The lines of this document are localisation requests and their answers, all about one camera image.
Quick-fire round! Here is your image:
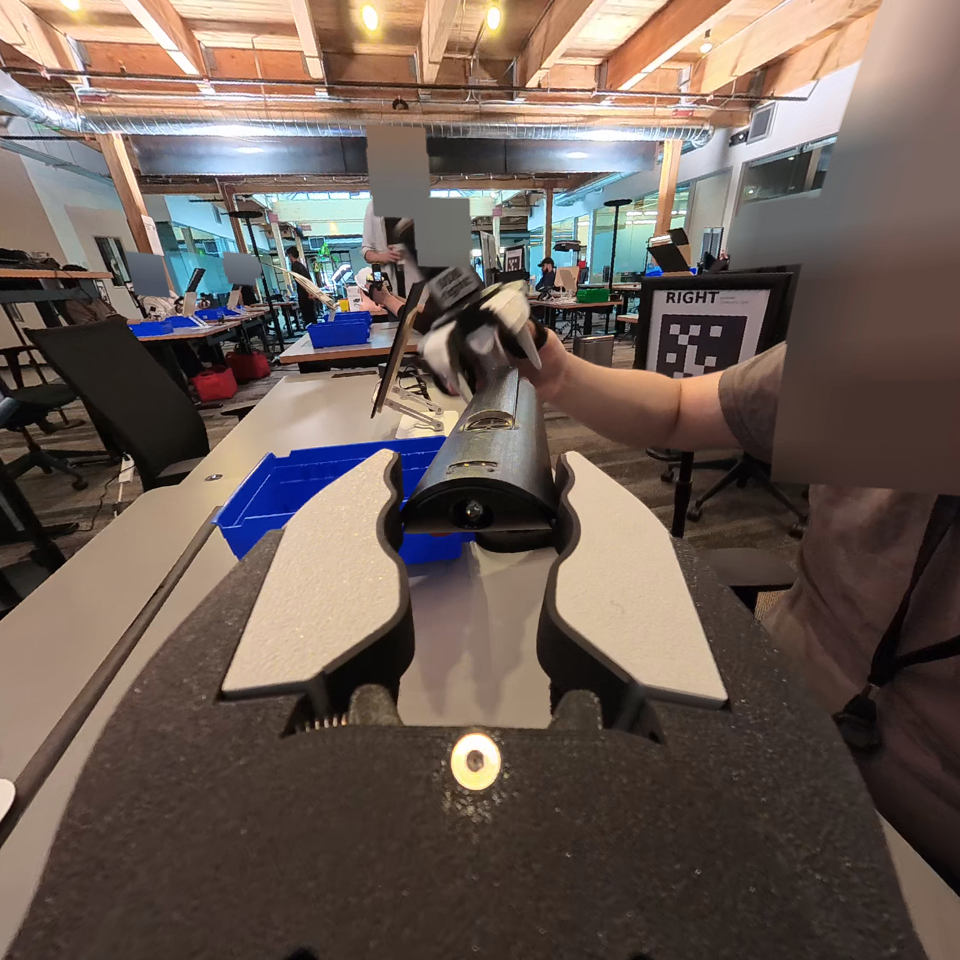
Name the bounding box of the grey neighbouring table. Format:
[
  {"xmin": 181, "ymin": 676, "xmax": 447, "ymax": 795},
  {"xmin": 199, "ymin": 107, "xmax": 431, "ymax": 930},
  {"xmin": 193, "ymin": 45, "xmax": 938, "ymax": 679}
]
[{"xmin": 279, "ymin": 322, "xmax": 421, "ymax": 372}]

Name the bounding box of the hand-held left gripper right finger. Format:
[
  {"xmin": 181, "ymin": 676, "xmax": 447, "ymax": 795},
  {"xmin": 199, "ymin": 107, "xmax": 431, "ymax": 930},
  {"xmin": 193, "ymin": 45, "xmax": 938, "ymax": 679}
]
[{"xmin": 536, "ymin": 450, "xmax": 730, "ymax": 735}]

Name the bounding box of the black remote control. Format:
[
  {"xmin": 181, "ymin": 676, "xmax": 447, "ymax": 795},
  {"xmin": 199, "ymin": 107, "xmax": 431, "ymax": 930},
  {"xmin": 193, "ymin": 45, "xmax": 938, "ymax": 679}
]
[{"xmin": 401, "ymin": 363, "xmax": 560, "ymax": 535}]

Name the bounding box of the white board stand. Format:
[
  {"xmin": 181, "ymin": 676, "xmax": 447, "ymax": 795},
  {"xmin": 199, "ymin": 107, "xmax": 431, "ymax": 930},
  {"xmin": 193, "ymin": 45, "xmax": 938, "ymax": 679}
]
[{"xmin": 390, "ymin": 378, "xmax": 460, "ymax": 442}]

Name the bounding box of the thin silver air duct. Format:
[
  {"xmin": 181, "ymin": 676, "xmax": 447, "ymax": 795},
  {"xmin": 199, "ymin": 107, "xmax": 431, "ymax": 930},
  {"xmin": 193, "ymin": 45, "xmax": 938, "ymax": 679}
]
[{"xmin": 0, "ymin": 71, "xmax": 714, "ymax": 151}]

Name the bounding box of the black textured mat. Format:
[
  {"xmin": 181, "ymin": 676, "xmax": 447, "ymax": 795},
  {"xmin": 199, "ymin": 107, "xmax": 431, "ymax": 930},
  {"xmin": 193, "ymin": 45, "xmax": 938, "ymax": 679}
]
[{"xmin": 480, "ymin": 528, "xmax": 556, "ymax": 555}]

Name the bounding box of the long background desk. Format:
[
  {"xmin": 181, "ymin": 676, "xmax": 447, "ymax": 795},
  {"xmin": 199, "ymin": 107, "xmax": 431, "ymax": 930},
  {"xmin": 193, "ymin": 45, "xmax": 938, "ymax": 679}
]
[{"xmin": 127, "ymin": 307, "xmax": 294, "ymax": 354}]

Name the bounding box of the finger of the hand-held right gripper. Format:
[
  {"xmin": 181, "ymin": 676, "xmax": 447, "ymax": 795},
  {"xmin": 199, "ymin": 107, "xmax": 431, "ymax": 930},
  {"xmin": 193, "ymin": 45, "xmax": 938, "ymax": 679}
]
[
  {"xmin": 416, "ymin": 328, "xmax": 481, "ymax": 395},
  {"xmin": 480, "ymin": 287, "xmax": 545, "ymax": 372}
]

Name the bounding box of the blue plastic bin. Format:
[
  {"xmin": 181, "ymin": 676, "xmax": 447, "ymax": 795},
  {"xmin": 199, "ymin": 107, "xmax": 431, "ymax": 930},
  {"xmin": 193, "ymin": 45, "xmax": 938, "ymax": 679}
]
[{"xmin": 212, "ymin": 435, "xmax": 468, "ymax": 565}]

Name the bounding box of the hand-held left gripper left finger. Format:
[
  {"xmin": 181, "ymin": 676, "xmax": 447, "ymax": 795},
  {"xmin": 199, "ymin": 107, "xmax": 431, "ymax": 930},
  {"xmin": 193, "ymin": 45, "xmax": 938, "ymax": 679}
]
[{"xmin": 219, "ymin": 448, "xmax": 416, "ymax": 735}]

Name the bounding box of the framed checkered tag sign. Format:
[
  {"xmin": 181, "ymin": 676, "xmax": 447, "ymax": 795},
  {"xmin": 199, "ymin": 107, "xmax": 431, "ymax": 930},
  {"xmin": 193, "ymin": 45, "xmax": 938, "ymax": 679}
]
[{"xmin": 633, "ymin": 264, "xmax": 796, "ymax": 380}]

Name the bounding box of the black swivel stool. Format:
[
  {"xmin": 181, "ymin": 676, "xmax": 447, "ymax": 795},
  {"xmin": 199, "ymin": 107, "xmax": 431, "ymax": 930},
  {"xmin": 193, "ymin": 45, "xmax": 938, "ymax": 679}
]
[{"xmin": 646, "ymin": 446, "xmax": 811, "ymax": 540}]

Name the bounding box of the person's taupe shirt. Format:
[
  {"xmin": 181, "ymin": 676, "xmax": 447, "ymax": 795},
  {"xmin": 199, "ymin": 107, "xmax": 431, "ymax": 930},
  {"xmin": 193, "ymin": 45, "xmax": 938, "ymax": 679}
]
[{"xmin": 718, "ymin": 341, "xmax": 960, "ymax": 894}]

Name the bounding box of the black rectangular ceiling duct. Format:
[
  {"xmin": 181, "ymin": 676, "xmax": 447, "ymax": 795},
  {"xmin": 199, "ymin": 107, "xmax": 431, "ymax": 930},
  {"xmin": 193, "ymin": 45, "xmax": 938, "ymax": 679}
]
[{"xmin": 129, "ymin": 135, "xmax": 661, "ymax": 179}]

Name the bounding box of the wooden background desk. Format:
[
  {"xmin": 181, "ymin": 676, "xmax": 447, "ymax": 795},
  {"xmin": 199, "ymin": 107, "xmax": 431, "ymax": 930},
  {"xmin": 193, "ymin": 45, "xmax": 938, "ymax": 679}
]
[{"xmin": 0, "ymin": 266, "xmax": 115, "ymax": 354}]

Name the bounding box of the black floor lamp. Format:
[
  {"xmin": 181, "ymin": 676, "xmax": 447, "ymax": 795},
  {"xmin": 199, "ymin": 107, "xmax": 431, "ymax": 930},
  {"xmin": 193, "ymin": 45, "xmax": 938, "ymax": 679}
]
[{"xmin": 603, "ymin": 198, "xmax": 633, "ymax": 286}]

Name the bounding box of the black lanyard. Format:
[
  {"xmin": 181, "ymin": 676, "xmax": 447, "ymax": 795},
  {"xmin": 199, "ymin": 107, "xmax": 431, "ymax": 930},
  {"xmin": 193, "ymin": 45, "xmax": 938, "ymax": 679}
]
[{"xmin": 832, "ymin": 495, "xmax": 960, "ymax": 755}]

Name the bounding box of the small blue background bin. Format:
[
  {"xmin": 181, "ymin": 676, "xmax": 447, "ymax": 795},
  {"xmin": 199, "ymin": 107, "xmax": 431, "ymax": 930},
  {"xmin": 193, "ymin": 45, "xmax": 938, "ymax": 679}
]
[{"xmin": 307, "ymin": 311, "xmax": 373, "ymax": 351}]

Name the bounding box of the person's right hand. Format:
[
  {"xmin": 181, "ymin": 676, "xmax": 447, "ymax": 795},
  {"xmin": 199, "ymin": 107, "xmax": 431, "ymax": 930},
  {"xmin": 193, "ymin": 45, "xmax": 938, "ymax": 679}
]
[{"xmin": 517, "ymin": 326, "xmax": 579, "ymax": 402}]

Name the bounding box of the person's right forearm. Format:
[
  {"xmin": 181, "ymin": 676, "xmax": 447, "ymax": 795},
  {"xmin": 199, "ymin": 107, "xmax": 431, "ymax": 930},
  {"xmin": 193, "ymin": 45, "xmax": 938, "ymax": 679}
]
[{"xmin": 566, "ymin": 341, "xmax": 789, "ymax": 451}]

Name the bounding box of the black office chair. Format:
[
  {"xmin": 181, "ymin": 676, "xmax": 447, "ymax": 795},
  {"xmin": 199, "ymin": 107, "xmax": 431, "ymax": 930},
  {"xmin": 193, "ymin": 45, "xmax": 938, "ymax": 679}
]
[
  {"xmin": 0, "ymin": 343, "xmax": 93, "ymax": 492},
  {"xmin": 26, "ymin": 318, "xmax": 211, "ymax": 492}
]

